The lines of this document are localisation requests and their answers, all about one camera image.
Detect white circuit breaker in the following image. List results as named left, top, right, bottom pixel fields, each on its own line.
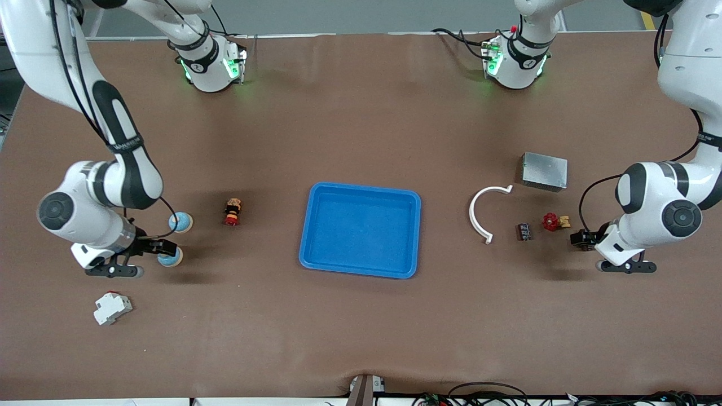
left=93, top=291, right=134, bottom=326

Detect grey metal box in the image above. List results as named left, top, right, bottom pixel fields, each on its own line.
left=521, top=152, right=569, bottom=193

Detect white curved pipe clamp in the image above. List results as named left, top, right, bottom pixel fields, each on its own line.
left=469, top=184, right=514, bottom=245

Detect blue plastic tray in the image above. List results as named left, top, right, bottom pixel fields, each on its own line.
left=298, top=182, right=422, bottom=280

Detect brown table mat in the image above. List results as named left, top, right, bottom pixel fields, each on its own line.
left=0, top=31, right=722, bottom=401

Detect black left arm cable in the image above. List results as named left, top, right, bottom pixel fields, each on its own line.
left=579, top=14, right=705, bottom=233

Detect red handle brass valve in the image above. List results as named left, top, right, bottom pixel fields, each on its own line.
left=541, top=212, right=571, bottom=232

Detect black cable bundle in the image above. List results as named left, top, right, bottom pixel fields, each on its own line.
left=530, top=390, right=722, bottom=406

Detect black looped cable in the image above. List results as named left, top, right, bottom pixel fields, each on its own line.
left=447, top=382, right=529, bottom=406

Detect black right base cable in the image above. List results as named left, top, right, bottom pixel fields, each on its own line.
left=209, top=5, right=249, bottom=38

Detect black base cable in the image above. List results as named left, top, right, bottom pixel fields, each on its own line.
left=431, top=27, right=497, bottom=61
left=209, top=5, right=249, bottom=38

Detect brown camera stand post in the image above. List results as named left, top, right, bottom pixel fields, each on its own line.
left=346, top=374, right=375, bottom=406

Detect black left base cable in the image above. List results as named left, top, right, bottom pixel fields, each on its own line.
left=431, top=27, right=497, bottom=61

